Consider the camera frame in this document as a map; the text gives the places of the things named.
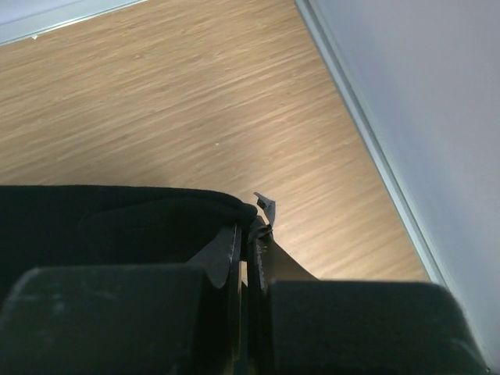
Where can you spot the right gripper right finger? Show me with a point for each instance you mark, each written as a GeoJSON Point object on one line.
{"type": "Point", "coordinates": [298, 324]}

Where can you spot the aluminium front frame rail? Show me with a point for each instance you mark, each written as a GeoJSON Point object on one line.
{"type": "Point", "coordinates": [421, 82]}

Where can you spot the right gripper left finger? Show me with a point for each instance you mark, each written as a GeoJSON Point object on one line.
{"type": "Point", "coordinates": [178, 318]}

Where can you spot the black t shirt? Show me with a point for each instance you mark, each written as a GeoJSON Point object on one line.
{"type": "Point", "coordinates": [80, 225]}

